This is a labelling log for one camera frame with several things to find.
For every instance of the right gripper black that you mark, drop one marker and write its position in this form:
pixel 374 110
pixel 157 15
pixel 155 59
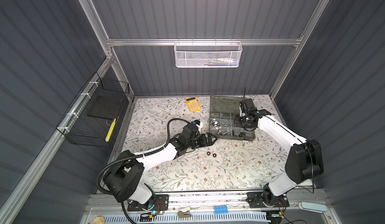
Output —
pixel 235 123

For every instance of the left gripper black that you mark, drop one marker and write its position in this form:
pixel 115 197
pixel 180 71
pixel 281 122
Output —
pixel 209 143

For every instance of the green transparent compartment organizer box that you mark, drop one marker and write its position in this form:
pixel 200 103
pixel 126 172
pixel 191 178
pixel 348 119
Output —
pixel 226 107

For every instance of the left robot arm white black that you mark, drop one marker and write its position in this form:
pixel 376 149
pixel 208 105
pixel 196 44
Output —
pixel 121 178

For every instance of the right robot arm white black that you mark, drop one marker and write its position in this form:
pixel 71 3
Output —
pixel 304 160

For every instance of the black nuts cluster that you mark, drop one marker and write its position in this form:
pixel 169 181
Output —
pixel 214 155

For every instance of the pile of screws and wingnuts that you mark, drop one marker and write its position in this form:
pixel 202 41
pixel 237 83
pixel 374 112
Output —
pixel 220 127

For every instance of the black bolts in box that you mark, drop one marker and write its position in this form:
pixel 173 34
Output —
pixel 241 134

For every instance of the yellow calculator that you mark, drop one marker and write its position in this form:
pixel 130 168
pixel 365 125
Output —
pixel 193 104

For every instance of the floral patterned table mat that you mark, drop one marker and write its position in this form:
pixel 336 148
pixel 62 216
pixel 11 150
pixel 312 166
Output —
pixel 238 165

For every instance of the blue toy brick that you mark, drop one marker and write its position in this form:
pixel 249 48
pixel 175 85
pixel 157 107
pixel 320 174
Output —
pixel 220 210

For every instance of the light blue oblong case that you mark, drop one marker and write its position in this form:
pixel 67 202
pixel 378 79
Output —
pixel 312 207

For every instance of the white wire mesh basket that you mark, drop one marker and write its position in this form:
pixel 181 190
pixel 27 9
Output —
pixel 207 54

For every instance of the black wire mesh basket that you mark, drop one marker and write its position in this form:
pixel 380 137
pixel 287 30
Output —
pixel 87 122

